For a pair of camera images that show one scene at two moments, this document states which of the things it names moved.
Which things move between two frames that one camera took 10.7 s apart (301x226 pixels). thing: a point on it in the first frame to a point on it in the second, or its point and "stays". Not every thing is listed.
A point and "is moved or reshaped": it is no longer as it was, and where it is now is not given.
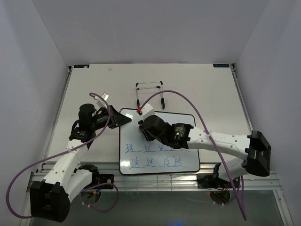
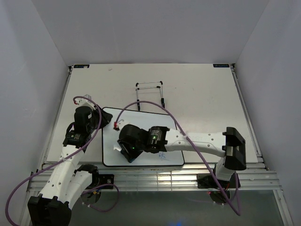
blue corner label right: [221, 65] stays
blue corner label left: [81, 66] stays
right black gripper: [148, 137] to [124, 147]
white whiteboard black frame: [137, 155] is moved or reshaped
